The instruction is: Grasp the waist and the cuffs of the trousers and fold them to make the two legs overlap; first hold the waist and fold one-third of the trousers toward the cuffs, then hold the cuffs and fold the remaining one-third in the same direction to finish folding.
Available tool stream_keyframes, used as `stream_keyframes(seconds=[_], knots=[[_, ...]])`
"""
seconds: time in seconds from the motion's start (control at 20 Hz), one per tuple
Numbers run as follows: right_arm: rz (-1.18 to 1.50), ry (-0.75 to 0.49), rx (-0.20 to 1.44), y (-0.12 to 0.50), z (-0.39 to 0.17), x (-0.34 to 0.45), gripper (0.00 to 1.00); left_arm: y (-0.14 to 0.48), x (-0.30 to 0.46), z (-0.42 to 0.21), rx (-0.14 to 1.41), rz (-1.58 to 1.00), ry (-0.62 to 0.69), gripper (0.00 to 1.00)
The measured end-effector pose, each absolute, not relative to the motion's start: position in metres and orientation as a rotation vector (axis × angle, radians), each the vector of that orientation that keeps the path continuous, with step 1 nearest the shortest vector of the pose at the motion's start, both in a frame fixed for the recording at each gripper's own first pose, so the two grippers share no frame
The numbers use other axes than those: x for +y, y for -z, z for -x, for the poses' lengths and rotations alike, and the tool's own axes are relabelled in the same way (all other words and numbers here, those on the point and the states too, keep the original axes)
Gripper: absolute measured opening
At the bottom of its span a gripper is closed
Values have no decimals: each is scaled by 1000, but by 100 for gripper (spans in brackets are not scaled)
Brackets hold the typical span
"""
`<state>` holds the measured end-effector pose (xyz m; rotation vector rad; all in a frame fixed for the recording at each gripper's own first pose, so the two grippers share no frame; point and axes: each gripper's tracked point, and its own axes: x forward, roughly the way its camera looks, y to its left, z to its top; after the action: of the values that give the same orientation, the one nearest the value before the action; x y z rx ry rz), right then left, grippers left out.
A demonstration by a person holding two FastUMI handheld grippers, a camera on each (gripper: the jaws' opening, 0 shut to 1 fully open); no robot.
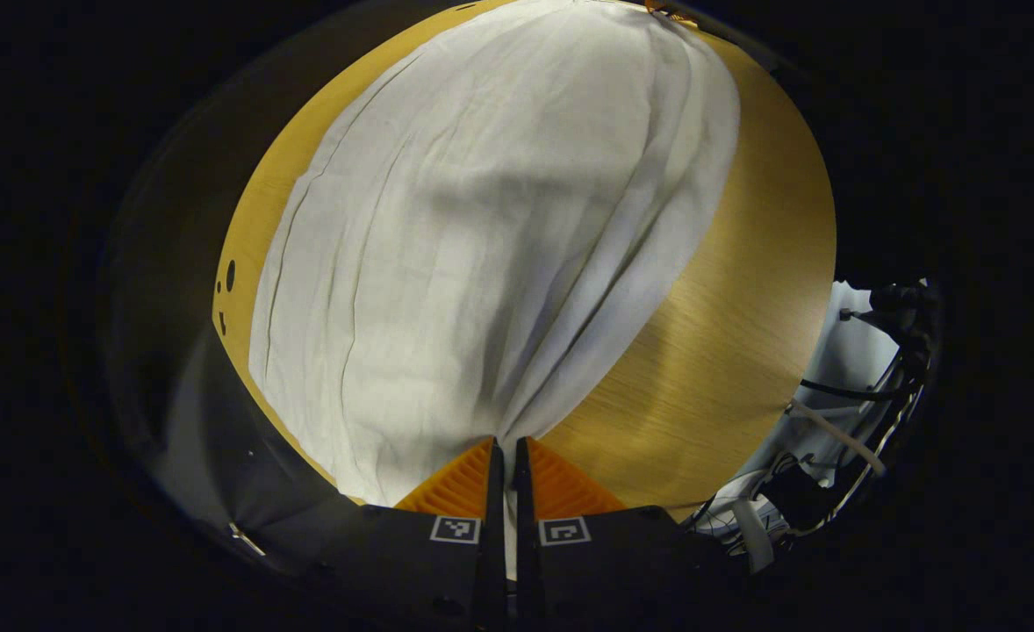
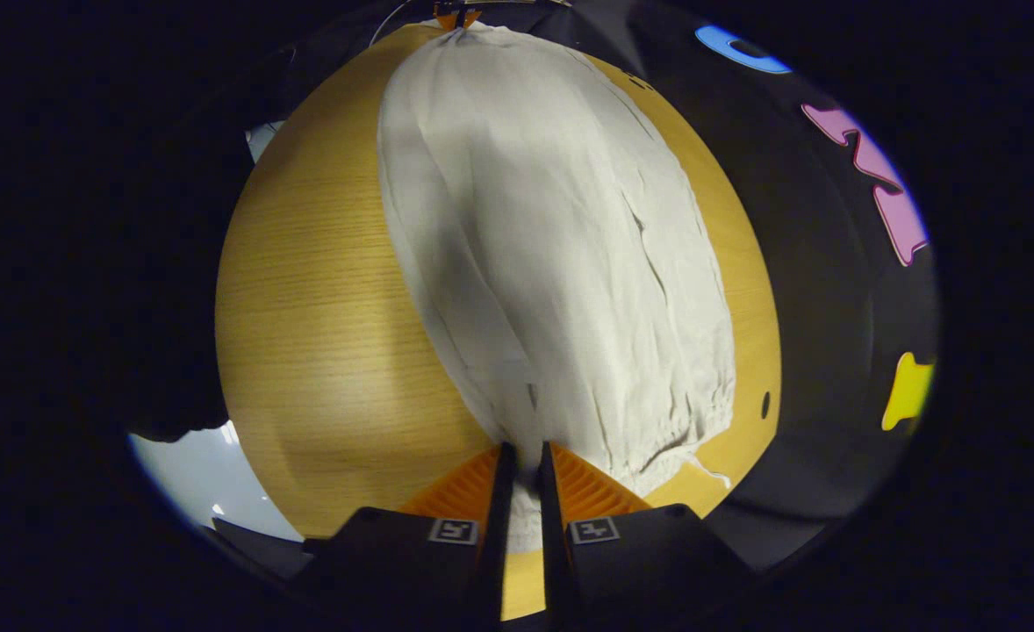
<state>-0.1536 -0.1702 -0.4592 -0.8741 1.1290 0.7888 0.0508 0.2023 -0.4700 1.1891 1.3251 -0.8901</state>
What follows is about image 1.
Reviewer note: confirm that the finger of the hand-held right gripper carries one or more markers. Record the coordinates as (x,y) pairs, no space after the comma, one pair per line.
(671,10)

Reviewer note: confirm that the white jeans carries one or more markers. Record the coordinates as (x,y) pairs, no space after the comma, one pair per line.
(482,263)

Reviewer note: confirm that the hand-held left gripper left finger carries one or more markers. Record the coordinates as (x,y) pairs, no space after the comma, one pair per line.
(492,544)

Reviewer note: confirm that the metal bracket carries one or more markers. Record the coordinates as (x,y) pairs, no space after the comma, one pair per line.
(245,537)

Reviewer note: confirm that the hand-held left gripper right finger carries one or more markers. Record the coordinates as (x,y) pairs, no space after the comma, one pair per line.
(524,544)

